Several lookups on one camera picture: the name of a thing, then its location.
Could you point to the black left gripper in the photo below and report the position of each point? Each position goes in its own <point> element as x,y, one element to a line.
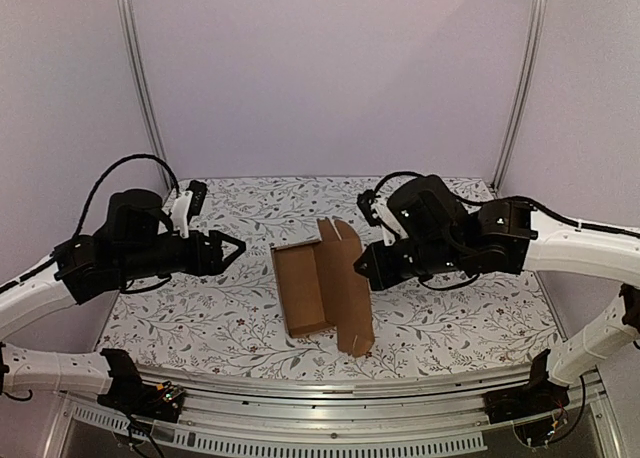
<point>213,265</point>

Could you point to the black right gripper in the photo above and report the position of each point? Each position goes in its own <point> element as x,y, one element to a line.
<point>388,266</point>

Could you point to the brown cardboard box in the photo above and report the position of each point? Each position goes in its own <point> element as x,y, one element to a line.
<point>319,289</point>

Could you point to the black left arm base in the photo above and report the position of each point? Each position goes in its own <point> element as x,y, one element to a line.
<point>129,395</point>

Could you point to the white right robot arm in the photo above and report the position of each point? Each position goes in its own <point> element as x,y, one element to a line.
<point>516,234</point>

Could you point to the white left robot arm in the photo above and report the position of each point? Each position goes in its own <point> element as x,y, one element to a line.
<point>59,281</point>

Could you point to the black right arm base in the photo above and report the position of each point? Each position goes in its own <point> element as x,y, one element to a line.
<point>537,396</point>

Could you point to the aluminium front rail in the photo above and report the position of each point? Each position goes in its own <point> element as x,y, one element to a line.
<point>407,417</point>

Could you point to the left aluminium frame post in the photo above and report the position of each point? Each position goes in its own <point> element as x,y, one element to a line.
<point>141,86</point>

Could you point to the aluminium frame post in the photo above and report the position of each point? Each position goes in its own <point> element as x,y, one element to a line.
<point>525,79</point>
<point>141,86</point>

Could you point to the right aluminium frame post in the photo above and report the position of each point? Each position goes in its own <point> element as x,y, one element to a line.
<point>525,79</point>

